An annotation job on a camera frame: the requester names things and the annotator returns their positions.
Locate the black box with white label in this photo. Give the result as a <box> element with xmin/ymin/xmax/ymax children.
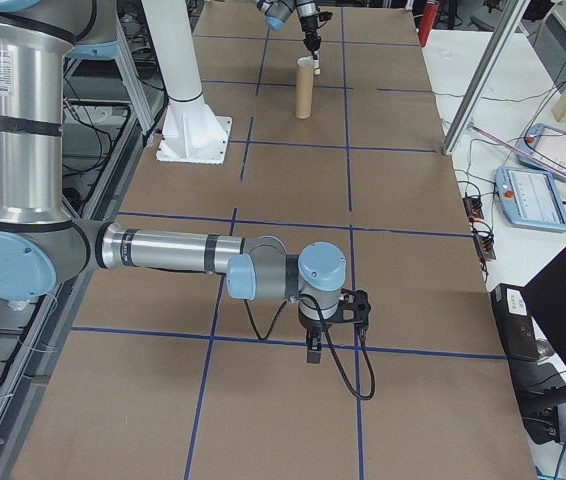
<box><xmin>490</xmin><ymin>282</ymin><xmax>555</xmax><ymax>362</ymax></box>

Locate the black power strip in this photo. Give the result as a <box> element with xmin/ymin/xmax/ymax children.
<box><xmin>463</xmin><ymin>195</ymin><xmax>485</xmax><ymax>222</ymax></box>
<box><xmin>473</xmin><ymin>231</ymin><xmax>498</xmax><ymax>264</ymax></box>

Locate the thin pink rod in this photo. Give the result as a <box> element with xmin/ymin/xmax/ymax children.
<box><xmin>467</xmin><ymin>118</ymin><xmax>566</xmax><ymax>197</ymax></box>

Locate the red cylinder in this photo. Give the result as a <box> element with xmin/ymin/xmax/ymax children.
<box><xmin>419</xmin><ymin>0</ymin><xmax>439</xmax><ymax>49</ymax></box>

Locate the white pedestal with base plate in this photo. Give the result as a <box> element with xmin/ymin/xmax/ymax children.
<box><xmin>141</xmin><ymin>0</ymin><xmax>233</xmax><ymax>166</ymax></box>

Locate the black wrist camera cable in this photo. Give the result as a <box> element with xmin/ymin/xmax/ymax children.
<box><xmin>312</xmin><ymin>294</ymin><xmax>377</xmax><ymax>401</ymax></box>

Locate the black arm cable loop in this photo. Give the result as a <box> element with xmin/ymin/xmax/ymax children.
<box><xmin>242</xmin><ymin>297</ymin><xmax>290</xmax><ymax>343</ymax></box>

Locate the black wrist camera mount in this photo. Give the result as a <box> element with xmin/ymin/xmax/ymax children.
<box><xmin>338</xmin><ymin>287</ymin><xmax>372</xmax><ymax>329</ymax></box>

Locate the brown cardboard tube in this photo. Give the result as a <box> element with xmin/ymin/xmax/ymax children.
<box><xmin>295</xmin><ymin>56</ymin><xmax>317</xmax><ymax>120</ymax></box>

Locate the blue grey teach pendant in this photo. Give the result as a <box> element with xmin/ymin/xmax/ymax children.
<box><xmin>514</xmin><ymin>122</ymin><xmax>566</xmax><ymax>174</ymax></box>
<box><xmin>494</xmin><ymin>165</ymin><xmax>566</xmax><ymax>234</ymax></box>

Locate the aluminium frame post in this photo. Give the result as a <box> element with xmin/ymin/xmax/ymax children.
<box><xmin>441</xmin><ymin>0</ymin><xmax>533</xmax><ymax>157</ymax></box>

